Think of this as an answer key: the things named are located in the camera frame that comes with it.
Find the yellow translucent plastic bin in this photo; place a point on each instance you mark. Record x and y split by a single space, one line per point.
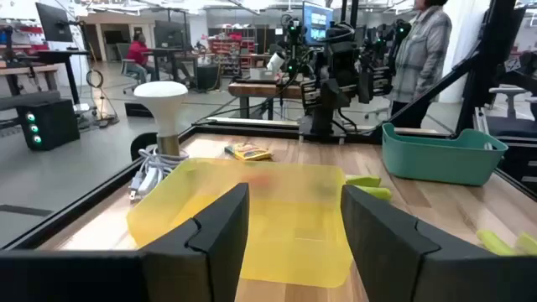
293 235

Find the black desk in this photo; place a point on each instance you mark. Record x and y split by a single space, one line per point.
63 53

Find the wooden workbench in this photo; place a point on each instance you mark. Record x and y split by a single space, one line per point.
260 90

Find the white mushroom table lamp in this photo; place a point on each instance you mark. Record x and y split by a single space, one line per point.
161 105

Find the black computer monitor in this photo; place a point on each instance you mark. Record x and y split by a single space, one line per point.
170 34
53 23

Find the pink eraser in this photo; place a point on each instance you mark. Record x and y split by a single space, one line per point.
260 180

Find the teal plastic bin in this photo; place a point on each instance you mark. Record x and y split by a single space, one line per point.
436 163

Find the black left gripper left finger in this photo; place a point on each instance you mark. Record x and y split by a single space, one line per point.
218 235

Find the black cabinet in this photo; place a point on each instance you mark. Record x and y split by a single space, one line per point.
207 77

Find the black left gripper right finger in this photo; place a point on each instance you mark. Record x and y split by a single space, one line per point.
377 243

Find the black background robot arm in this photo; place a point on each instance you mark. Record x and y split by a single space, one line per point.
377 79
293 46

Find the yellow Crayola crayon box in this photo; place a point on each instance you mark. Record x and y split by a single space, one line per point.
249 152

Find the person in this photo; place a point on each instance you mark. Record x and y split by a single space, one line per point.
136 52
419 58

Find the monitor with blue screen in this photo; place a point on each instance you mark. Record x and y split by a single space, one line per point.
316 23

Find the black floor box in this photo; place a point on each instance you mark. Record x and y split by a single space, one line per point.
138 110

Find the white paper roll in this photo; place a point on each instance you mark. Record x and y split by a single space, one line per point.
275 62

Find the black computer tower green lights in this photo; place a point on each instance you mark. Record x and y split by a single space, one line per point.
54 126

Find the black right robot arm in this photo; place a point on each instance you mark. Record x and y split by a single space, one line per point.
340 54

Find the wooden bench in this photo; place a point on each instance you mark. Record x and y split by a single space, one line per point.
25 69

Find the red storage shelf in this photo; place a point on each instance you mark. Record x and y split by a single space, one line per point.
226 46

